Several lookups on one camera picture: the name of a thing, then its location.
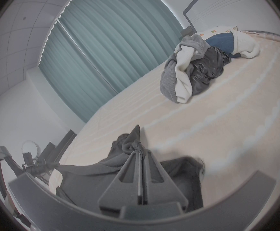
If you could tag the pile of clothes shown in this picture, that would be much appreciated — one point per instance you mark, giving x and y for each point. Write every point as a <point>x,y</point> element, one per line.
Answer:
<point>197,71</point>

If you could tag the grey bedside table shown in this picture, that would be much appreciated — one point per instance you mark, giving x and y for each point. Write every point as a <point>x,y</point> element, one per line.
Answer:
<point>187,32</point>

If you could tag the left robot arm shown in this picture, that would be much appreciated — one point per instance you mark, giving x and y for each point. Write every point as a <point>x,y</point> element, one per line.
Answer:
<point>42,168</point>

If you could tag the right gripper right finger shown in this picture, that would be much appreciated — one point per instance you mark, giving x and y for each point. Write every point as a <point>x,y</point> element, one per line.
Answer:
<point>161,189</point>

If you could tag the white printed pillow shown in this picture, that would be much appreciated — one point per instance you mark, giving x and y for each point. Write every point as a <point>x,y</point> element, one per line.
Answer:
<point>217,30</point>

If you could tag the bed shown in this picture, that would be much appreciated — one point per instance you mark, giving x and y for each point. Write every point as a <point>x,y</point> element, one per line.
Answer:
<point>226,129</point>

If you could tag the black chest of drawers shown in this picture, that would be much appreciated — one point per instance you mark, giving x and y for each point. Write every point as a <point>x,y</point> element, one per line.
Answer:
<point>67,139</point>

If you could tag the blue-green curtain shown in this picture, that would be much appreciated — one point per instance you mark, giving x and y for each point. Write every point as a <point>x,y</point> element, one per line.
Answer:
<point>77,76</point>
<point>120,32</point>

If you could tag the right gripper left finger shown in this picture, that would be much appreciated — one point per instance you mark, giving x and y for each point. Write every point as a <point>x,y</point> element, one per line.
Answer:
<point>125,189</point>

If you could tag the black T-shirt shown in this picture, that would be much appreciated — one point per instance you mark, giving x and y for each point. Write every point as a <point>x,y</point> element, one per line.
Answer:
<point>87,184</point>

